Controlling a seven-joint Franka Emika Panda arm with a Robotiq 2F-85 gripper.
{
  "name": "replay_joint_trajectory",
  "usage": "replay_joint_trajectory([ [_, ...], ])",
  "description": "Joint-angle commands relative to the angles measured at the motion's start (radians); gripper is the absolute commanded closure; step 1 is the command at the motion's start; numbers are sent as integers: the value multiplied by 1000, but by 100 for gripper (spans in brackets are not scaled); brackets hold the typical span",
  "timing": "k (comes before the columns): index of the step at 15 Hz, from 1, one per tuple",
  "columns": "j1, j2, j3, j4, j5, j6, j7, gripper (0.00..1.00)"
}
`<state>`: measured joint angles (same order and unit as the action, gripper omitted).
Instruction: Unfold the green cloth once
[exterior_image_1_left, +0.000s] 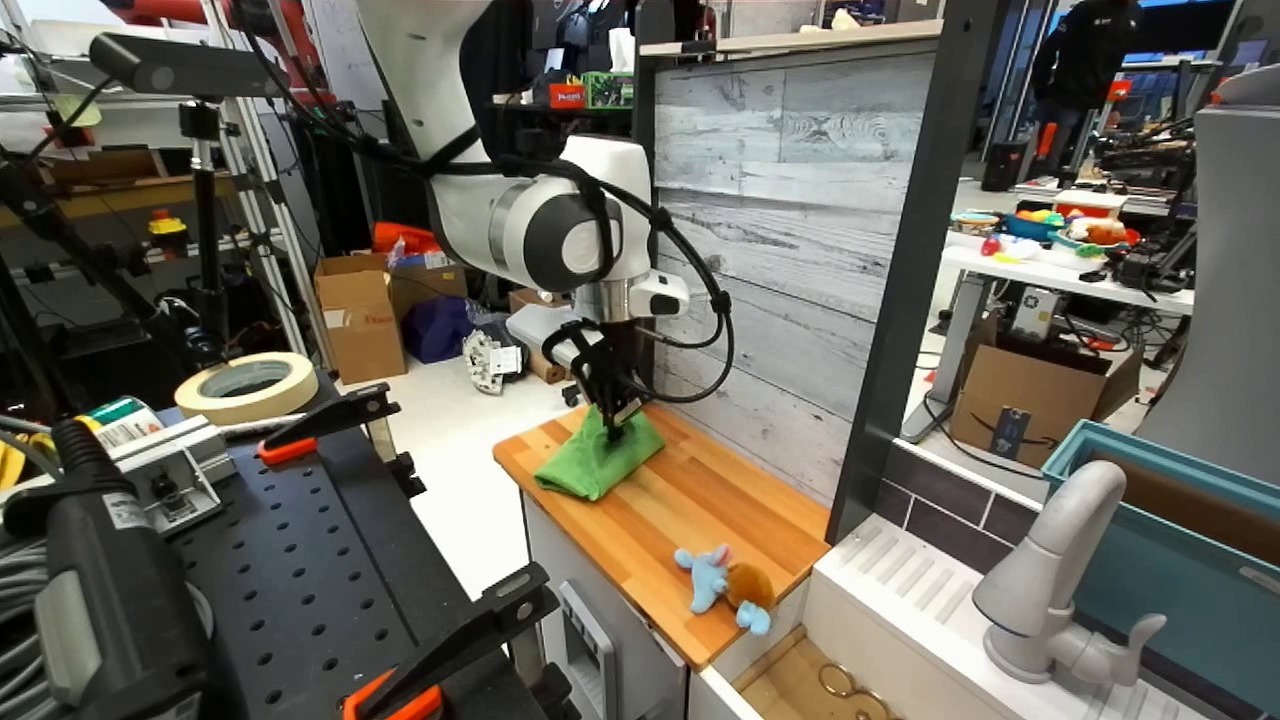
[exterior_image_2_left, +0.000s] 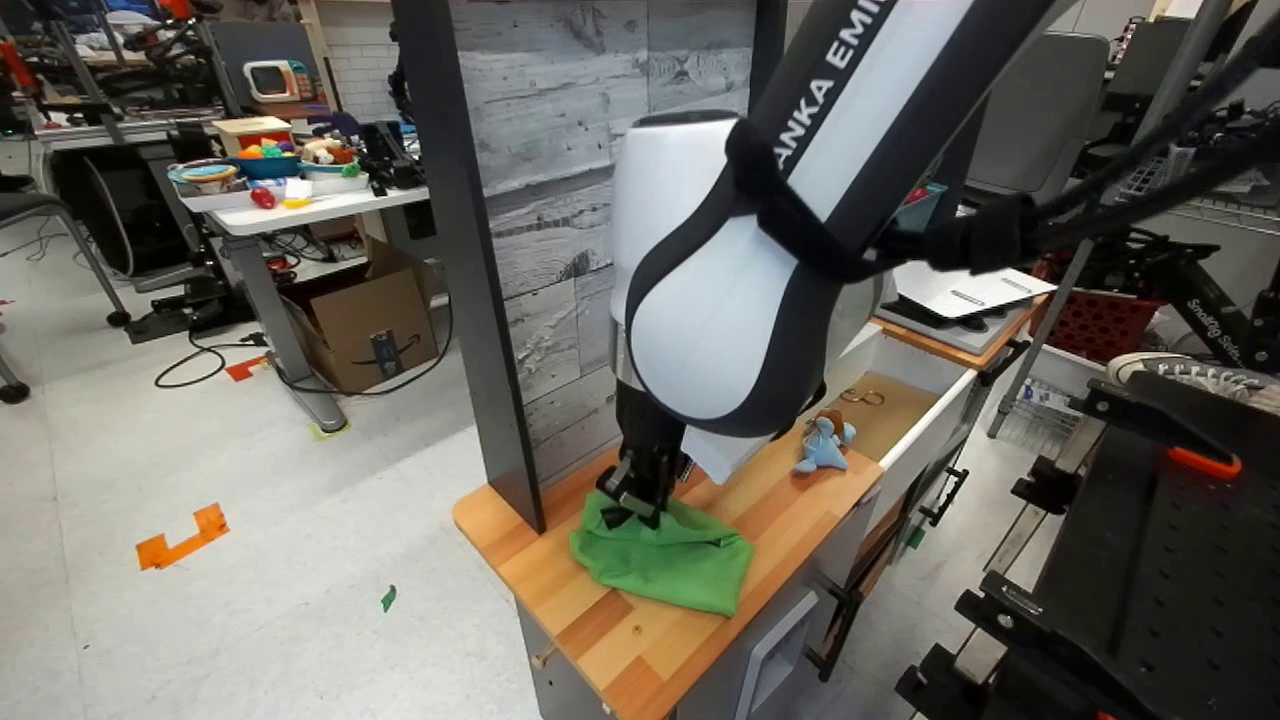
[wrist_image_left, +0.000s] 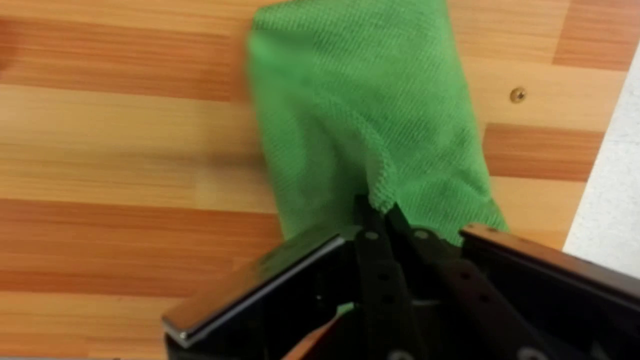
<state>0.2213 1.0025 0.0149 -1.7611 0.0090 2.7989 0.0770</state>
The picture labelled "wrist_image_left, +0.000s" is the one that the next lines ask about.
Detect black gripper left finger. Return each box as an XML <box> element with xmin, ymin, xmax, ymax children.
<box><xmin>352</xmin><ymin>195</ymin><xmax>431</xmax><ymax>360</ymax></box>

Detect green microfiber cloth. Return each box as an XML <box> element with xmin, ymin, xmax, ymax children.
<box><xmin>244</xmin><ymin>0</ymin><xmax>510</xmax><ymax>248</ymax></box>

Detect white sink basin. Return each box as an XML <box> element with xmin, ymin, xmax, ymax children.
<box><xmin>563</xmin><ymin>45</ymin><xmax>640</xmax><ymax>280</ymax></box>

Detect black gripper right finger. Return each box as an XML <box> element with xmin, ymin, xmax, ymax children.
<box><xmin>384</xmin><ymin>203</ymin><xmax>584</xmax><ymax>360</ymax></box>

